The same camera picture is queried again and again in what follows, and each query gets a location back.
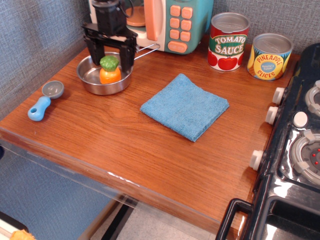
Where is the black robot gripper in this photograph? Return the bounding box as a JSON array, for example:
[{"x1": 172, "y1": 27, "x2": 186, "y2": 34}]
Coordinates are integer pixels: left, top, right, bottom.
[{"x1": 82, "y1": 0, "x2": 137, "y2": 74}]

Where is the orange toy pineapple green top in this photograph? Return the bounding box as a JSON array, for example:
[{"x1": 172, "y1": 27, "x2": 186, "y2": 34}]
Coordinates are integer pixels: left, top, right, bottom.
[{"x1": 99, "y1": 55, "x2": 122, "y2": 84}]

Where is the pineapple slices can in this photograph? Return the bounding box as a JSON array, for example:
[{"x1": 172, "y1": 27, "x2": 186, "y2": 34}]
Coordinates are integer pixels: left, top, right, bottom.
[{"x1": 247, "y1": 33, "x2": 294, "y2": 81}]

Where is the blue grey measuring scoop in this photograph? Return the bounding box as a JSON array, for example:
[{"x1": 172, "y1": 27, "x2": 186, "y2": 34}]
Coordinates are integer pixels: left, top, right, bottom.
[{"x1": 27, "y1": 80, "x2": 65, "y2": 122}]

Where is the folded blue cloth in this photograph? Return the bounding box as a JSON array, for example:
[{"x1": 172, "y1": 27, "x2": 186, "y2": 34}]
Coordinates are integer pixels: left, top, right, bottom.
[{"x1": 140, "y1": 73, "x2": 229, "y2": 142}]

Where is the tomato sauce can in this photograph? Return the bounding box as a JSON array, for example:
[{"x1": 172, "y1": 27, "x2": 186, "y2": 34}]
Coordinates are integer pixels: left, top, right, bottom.
[{"x1": 207, "y1": 12, "x2": 250, "y2": 72}]

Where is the white stove knob middle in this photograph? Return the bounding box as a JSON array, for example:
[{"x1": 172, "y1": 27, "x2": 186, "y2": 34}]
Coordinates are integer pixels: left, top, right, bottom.
[{"x1": 265, "y1": 106, "x2": 279, "y2": 125}]

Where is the white stove knob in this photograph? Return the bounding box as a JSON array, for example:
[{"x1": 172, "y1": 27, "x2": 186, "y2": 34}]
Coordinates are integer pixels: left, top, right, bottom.
[
  {"x1": 272, "y1": 87, "x2": 286, "y2": 105},
  {"x1": 249, "y1": 150, "x2": 264, "y2": 171},
  {"x1": 265, "y1": 106, "x2": 279, "y2": 125}
]

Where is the white stove knob top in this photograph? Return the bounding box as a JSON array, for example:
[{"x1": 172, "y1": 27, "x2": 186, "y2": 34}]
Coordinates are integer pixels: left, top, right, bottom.
[{"x1": 272, "y1": 87, "x2": 286, "y2": 105}]

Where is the white stove knob bottom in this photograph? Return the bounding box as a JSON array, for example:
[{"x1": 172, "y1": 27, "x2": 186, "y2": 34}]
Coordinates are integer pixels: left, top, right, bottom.
[{"x1": 249, "y1": 150, "x2": 264, "y2": 171}]

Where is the orange black object bottom left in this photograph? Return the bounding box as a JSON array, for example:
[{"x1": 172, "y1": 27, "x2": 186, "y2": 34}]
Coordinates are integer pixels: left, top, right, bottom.
[{"x1": 9, "y1": 229, "x2": 36, "y2": 240}]

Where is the black toy stove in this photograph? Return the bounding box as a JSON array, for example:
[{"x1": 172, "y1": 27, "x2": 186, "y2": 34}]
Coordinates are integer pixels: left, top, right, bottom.
[{"x1": 216, "y1": 43, "x2": 320, "y2": 240}]

